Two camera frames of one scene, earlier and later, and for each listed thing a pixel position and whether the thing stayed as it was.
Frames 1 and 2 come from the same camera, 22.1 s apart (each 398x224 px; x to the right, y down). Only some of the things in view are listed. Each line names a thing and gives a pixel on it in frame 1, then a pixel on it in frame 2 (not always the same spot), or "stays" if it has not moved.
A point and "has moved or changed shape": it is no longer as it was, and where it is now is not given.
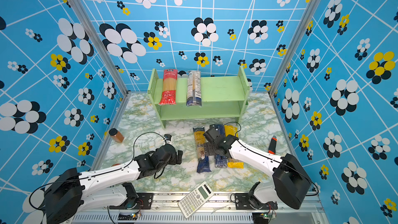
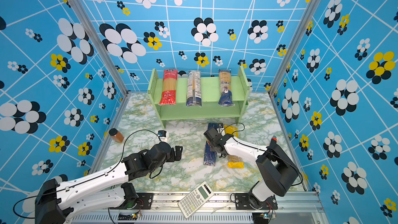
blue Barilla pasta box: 219,161 has moved or changed shape
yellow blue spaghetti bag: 203,163 to 225,97
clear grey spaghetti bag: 194,95 stays
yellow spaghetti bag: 231,130 stays
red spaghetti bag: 169,95 stays
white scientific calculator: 194,201 stays
